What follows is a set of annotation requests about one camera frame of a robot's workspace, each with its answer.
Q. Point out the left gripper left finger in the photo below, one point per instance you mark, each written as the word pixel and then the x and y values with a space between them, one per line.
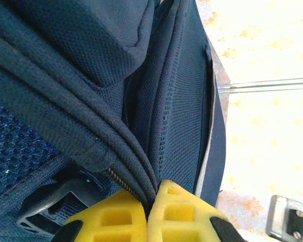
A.
pixel 116 214

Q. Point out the navy blue backpack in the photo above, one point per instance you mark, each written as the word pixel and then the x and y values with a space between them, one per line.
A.
pixel 91 75

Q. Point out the grey metal bracket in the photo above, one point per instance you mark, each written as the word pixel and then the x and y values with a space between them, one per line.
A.
pixel 277 214

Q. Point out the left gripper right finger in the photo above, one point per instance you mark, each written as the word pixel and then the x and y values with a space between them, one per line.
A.
pixel 181 211

